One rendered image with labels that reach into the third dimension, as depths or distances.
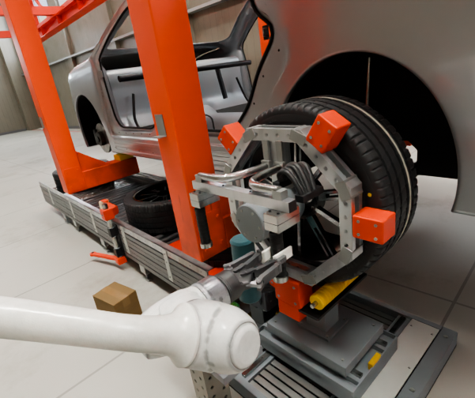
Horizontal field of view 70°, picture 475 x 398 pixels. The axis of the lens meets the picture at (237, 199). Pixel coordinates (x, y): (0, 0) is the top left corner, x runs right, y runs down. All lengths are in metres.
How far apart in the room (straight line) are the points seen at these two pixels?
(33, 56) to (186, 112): 1.98
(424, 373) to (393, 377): 0.12
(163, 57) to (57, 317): 1.01
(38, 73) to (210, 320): 2.82
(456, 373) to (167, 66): 1.70
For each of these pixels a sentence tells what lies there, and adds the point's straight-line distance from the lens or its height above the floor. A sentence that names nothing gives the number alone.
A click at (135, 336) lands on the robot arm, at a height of 0.96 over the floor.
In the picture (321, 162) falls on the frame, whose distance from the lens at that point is 0.99.
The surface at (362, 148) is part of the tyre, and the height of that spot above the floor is 1.05.
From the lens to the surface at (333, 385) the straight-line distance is 1.52.
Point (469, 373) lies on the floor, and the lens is 1.86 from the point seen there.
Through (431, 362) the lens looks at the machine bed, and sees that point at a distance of 1.74.
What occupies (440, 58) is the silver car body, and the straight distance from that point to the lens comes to 1.29.
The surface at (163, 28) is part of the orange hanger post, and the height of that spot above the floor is 1.48.
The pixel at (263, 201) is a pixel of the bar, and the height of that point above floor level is 0.97.
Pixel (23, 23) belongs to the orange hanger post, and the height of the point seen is 1.86.
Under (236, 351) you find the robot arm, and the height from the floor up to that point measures 0.91.
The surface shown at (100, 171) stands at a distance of 3.33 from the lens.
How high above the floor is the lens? 1.30
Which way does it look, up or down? 20 degrees down
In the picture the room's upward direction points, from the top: 9 degrees counter-clockwise
